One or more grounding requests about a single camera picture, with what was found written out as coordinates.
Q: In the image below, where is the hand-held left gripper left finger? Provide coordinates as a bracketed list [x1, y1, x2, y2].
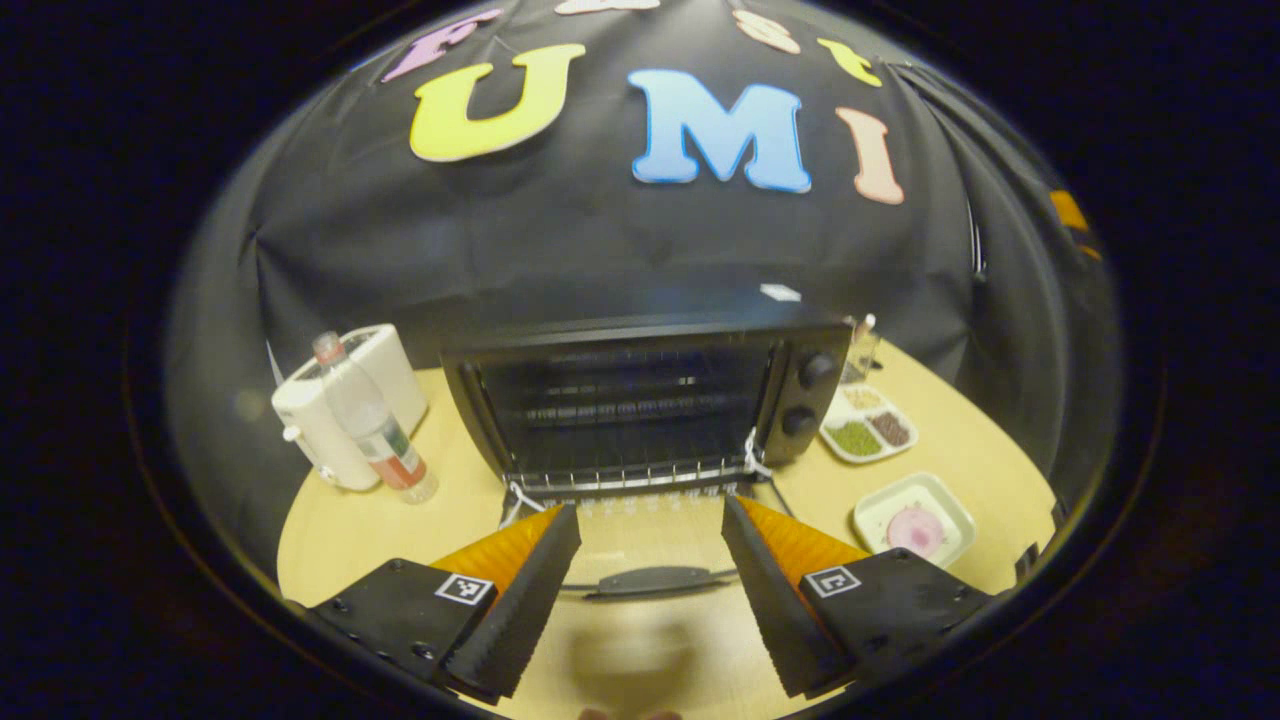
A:
[300, 503, 583, 705]

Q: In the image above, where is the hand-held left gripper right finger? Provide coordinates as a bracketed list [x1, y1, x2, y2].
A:
[720, 494, 996, 701]

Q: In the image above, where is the pink round food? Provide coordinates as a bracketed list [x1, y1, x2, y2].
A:
[886, 506, 947, 559]

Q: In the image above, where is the white square food plate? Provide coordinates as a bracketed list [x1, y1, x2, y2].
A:
[851, 472, 978, 569]

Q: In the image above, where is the black electric oven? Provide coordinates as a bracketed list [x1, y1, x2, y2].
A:
[440, 283, 856, 601]

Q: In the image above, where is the green beans pile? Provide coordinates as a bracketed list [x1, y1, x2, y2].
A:
[832, 420, 883, 457]

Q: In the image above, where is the white divided plate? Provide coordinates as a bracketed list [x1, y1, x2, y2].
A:
[818, 383, 919, 466]

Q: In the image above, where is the clear plastic water bottle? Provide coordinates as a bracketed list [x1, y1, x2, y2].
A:
[311, 331, 441, 505]

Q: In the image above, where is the clear glass holder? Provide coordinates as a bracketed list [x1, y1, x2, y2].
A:
[843, 313, 883, 386]

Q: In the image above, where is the white toaster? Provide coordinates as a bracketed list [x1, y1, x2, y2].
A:
[270, 323, 431, 493]

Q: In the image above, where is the oven wire rack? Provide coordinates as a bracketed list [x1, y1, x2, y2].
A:
[505, 455, 766, 501]

